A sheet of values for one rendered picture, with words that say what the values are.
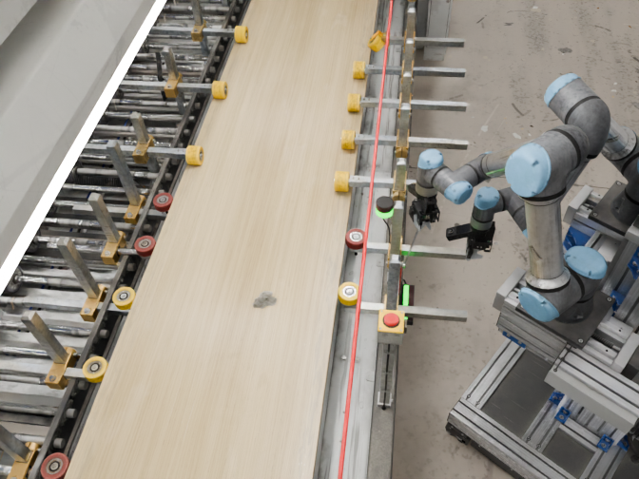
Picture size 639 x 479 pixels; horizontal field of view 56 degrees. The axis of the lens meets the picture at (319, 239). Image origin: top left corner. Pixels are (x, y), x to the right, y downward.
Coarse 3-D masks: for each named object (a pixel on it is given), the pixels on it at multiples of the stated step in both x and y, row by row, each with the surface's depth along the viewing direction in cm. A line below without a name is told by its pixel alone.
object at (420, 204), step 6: (420, 198) 195; (426, 198) 194; (432, 198) 195; (414, 204) 203; (420, 204) 201; (426, 204) 194; (432, 204) 198; (414, 210) 204; (420, 210) 199; (426, 210) 196; (432, 210) 199; (438, 210) 199; (420, 216) 198; (426, 216) 200; (432, 216) 200; (438, 216) 200; (432, 222) 202
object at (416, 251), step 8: (368, 248) 227; (376, 248) 226; (384, 248) 226; (408, 248) 225; (416, 248) 225; (424, 248) 225; (432, 248) 225; (440, 248) 225; (448, 248) 225; (456, 248) 224; (416, 256) 226; (424, 256) 226; (432, 256) 225; (440, 256) 224; (448, 256) 224; (456, 256) 223; (464, 256) 223
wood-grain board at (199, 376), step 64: (256, 0) 339; (320, 0) 335; (256, 64) 299; (320, 64) 297; (256, 128) 268; (320, 128) 265; (192, 192) 244; (256, 192) 242; (320, 192) 241; (192, 256) 223; (256, 256) 221; (320, 256) 220; (128, 320) 206; (192, 320) 205; (256, 320) 204; (320, 320) 202; (128, 384) 191; (192, 384) 190; (256, 384) 189; (320, 384) 188; (128, 448) 178; (192, 448) 177; (256, 448) 176
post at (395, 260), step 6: (390, 258) 185; (396, 258) 184; (390, 264) 185; (396, 264) 184; (390, 270) 187; (396, 270) 186; (390, 276) 189; (396, 276) 189; (390, 282) 192; (396, 282) 192; (390, 288) 194; (396, 288) 194; (390, 294) 197; (396, 294) 196; (390, 300) 200; (396, 300) 199; (390, 306) 202; (396, 306) 202
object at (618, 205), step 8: (624, 192) 203; (616, 200) 207; (624, 200) 203; (632, 200) 199; (616, 208) 208; (624, 208) 203; (632, 208) 201; (616, 216) 206; (624, 216) 204; (632, 216) 202
